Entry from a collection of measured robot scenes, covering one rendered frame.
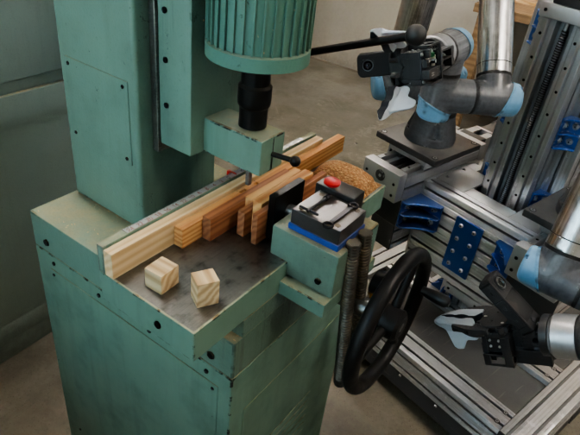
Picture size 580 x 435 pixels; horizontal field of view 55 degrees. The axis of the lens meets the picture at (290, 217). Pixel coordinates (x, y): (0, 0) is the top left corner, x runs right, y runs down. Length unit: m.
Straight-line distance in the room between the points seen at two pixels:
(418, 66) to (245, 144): 0.34
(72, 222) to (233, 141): 0.41
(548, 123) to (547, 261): 0.58
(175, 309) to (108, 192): 0.44
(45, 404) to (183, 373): 0.89
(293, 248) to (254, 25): 0.36
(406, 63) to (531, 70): 0.58
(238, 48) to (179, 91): 0.18
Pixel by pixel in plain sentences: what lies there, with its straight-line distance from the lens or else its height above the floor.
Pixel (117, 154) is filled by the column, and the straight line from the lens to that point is 1.15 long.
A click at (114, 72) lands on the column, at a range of 1.08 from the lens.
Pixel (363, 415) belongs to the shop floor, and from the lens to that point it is 1.92.
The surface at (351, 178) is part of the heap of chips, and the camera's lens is 1.19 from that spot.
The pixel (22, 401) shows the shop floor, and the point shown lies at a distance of 1.98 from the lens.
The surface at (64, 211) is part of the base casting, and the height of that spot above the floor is 0.80.
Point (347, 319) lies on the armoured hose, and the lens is 1.01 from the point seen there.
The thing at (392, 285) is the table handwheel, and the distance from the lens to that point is 0.90.
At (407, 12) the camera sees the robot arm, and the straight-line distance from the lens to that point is 1.49.
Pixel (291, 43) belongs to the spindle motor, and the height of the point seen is 1.25.
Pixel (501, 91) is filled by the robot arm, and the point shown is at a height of 1.11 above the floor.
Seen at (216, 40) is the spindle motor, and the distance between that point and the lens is 0.91.
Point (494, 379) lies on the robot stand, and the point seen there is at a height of 0.21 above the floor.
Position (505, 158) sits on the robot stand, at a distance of 1.67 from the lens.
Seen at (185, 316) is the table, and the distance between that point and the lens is 0.86.
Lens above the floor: 1.50
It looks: 34 degrees down
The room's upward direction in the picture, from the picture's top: 7 degrees clockwise
